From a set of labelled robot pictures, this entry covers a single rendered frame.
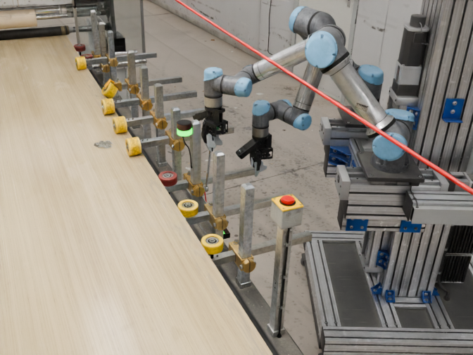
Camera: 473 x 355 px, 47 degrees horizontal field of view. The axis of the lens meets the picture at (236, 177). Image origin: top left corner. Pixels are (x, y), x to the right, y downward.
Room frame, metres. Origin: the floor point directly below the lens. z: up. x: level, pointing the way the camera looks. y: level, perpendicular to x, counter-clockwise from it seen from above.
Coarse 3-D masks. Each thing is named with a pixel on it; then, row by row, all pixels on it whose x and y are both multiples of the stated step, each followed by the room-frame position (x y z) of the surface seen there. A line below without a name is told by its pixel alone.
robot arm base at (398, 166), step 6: (372, 156) 1.95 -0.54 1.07; (402, 156) 1.89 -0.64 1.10; (408, 156) 1.92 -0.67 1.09; (372, 162) 1.93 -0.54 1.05; (378, 162) 1.91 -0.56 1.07; (384, 162) 1.89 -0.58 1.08; (390, 162) 1.88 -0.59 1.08; (396, 162) 1.88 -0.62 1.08; (402, 162) 1.88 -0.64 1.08; (408, 162) 1.91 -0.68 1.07; (378, 168) 1.89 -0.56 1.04; (384, 168) 1.88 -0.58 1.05; (390, 168) 1.87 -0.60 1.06; (396, 168) 1.87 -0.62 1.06; (402, 168) 1.88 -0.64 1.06; (408, 168) 1.91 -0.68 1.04
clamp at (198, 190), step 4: (184, 176) 2.09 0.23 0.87; (188, 176) 2.08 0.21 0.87; (188, 180) 2.05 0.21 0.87; (192, 184) 2.02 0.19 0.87; (196, 184) 2.02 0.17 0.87; (200, 184) 2.02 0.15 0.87; (188, 188) 2.05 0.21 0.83; (192, 188) 2.00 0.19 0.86; (196, 188) 1.99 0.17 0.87; (200, 188) 2.00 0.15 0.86; (192, 192) 1.99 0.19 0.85; (196, 192) 1.99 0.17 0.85; (200, 192) 2.00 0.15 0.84; (196, 196) 1.99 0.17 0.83; (200, 196) 2.00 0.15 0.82
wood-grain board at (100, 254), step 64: (0, 64) 3.38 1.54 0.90; (64, 64) 3.42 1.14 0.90; (0, 128) 2.43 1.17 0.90; (64, 128) 2.46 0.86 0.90; (0, 192) 1.85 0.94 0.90; (64, 192) 1.86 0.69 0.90; (128, 192) 1.88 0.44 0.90; (0, 256) 1.45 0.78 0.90; (64, 256) 1.46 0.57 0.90; (128, 256) 1.47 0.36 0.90; (192, 256) 1.48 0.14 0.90; (0, 320) 1.15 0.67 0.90; (64, 320) 1.16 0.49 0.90; (128, 320) 1.17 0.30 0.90; (192, 320) 1.18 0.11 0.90
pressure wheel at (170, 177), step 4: (164, 172) 2.05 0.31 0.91; (168, 172) 2.05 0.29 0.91; (172, 172) 2.05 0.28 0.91; (160, 176) 2.01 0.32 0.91; (164, 176) 2.02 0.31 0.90; (168, 176) 2.01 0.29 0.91; (172, 176) 2.01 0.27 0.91; (176, 176) 2.01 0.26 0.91; (160, 180) 1.99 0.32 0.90; (164, 180) 1.98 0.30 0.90; (168, 180) 1.98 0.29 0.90; (172, 180) 1.99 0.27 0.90; (176, 180) 2.01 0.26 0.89; (164, 184) 1.98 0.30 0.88; (168, 184) 1.98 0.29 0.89; (172, 184) 1.99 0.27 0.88
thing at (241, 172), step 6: (240, 168) 2.19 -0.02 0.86; (246, 168) 2.19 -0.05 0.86; (252, 168) 2.19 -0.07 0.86; (228, 174) 2.13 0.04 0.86; (234, 174) 2.14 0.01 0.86; (240, 174) 2.15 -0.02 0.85; (246, 174) 2.17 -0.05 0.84; (252, 174) 2.18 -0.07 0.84; (180, 180) 2.06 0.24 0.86; (186, 180) 2.06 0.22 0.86; (204, 180) 2.08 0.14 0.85; (210, 180) 2.09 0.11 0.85; (174, 186) 2.02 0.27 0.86; (180, 186) 2.03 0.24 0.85; (186, 186) 2.04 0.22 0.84; (168, 192) 2.02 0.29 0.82
